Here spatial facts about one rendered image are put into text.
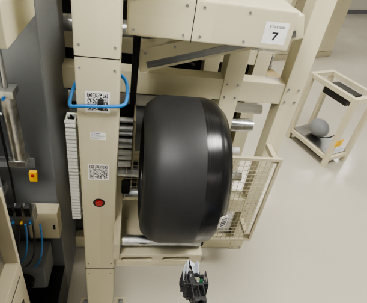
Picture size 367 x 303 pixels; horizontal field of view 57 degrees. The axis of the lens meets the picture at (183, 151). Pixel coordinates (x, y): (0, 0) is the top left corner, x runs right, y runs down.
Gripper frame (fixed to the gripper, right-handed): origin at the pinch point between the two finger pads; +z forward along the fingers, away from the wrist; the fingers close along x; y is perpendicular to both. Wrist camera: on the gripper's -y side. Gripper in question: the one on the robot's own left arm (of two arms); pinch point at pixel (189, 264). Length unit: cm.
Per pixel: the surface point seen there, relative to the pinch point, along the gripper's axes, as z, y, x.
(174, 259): 17.1, -16.3, 1.9
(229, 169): 8.4, 36.2, -9.8
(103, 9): 15, 81, 32
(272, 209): 133, -85, -104
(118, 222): 24.7, -2.5, 26.3
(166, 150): 10.0, 41.5, 11.8
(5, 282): 2, -10, 64
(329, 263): 79, -91, -131
